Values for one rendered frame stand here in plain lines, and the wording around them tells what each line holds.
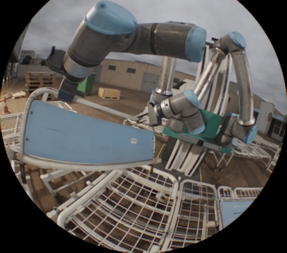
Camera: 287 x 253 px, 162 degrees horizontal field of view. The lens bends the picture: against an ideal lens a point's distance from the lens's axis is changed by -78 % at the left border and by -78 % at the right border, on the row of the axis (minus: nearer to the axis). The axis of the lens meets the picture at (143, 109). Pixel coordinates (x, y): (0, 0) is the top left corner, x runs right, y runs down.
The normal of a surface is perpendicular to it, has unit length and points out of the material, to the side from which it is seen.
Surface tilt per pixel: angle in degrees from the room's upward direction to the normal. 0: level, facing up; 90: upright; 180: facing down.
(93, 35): 132
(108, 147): 62
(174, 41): 121
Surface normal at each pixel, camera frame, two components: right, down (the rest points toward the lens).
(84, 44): -0.08, 0.81
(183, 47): -0.43, 0.76
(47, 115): 0.76, -0.17
